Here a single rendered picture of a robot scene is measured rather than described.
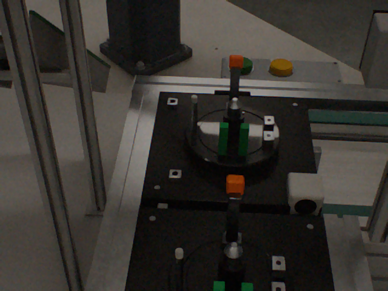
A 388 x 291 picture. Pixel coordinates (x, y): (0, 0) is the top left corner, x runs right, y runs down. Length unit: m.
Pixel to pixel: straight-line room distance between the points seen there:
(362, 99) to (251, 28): 0.44
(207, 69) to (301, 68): 0.24
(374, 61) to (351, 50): 2.39
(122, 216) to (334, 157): 0.36
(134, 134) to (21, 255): 0.24
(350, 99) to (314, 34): 2.12
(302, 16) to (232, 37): 1.95
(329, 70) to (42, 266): 0.58
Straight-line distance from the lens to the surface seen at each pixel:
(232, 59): 0.83
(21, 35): 0.51
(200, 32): 1.32
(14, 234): 0.89
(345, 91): 1.00
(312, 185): 0.76
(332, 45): 3.01
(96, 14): 1.40
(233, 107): 0.79
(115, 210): 0.76
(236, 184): 0.64
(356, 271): 0.72
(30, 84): 0.54
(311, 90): 0.99
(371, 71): 0.62
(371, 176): 0.91
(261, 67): 1.02
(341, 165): 0.91
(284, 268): 0.65
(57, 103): 1.12
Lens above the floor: 1.52
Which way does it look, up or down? 42 degrees down
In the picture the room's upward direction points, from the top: 1 degrees clockwise
